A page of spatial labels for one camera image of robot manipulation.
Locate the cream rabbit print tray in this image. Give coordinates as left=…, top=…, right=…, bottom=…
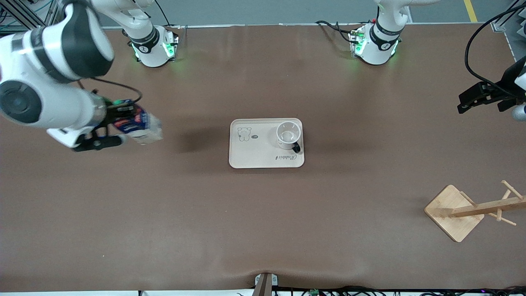
left=229, top=118, right=305, bottom=169

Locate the black base cable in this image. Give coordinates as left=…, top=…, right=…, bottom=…
left=315, top=20, right=364, bottom=44
left=154, top=0, right=181, bottom=30

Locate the aluminium frame profile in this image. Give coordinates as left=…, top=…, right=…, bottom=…
left=0, top=0, right=62, bottom=34
left=491, top=0, right=526, bottom=33

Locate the white smiley mug black handle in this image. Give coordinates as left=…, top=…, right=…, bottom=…
left=276, top=121, right=302, bottom=154

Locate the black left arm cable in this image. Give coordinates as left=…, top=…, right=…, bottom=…
left=464, top=3, right=526, bottom=99

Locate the black left base cable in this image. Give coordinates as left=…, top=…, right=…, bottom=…
left=315, top=20, right=364, bottom=44

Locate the wooden mug tree stand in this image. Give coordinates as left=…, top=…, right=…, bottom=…
left=424, top=180, right=526, bottom=243

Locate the black right base cable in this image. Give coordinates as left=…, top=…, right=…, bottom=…
left=154, top=0, right=181, bottom=30

